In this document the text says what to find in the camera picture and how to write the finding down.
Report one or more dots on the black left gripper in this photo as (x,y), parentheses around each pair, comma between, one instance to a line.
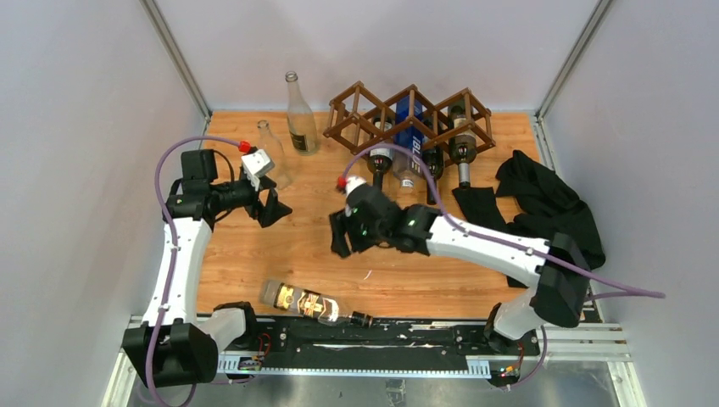
(273,209)

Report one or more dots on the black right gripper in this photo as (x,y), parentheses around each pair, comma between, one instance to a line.
(337,225)

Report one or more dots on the tall clear glass bottle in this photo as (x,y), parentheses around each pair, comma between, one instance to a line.
(269,142)

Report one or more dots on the clear whisky bottle black label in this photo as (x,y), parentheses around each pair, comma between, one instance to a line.
(312,305)

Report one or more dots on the clear bottle with dark label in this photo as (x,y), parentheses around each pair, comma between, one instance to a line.
(300,118)

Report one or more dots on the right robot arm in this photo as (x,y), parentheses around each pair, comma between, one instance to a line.
(553,271)

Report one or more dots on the dark wine bottle white label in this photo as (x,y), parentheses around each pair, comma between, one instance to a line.
(380,160)

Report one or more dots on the brown wooden wine rack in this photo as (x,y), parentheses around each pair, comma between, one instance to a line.
(358,119)

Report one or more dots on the dark wine bottle middle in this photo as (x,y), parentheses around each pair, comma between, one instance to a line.
(434,160)

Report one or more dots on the blue square bottle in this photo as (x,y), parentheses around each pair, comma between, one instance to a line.
(406,169)

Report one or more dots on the dark wine bottle silver neck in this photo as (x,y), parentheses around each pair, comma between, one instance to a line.
(463,146)

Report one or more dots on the black cloth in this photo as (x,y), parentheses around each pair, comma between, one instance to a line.
(548,206)

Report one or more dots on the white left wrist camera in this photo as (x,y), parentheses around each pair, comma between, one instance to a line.
(256,167)

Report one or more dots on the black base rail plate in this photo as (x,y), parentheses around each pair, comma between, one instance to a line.
(390,347)

